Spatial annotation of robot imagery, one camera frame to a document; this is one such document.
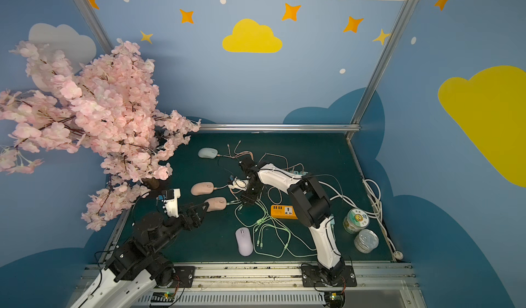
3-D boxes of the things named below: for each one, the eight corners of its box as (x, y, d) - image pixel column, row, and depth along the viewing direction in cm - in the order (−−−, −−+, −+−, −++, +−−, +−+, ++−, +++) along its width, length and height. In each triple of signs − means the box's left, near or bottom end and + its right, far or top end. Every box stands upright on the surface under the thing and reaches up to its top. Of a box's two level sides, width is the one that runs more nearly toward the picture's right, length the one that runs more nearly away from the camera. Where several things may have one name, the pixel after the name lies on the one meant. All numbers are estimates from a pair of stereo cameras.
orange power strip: (270, 219, 90) (271, 217, 88) (270, 207, 94) (270, 204, 92) (296, 219, 91) (296, 217, 89) (294, 207, 94) (295, 205, 92)
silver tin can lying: (353, 249, 82) (359, 245, 78) (354, 231, 87) (360, 226, 82) (372, 255, 81) (378, 252, 76) (372, 237, 85) (378, 232, 81)
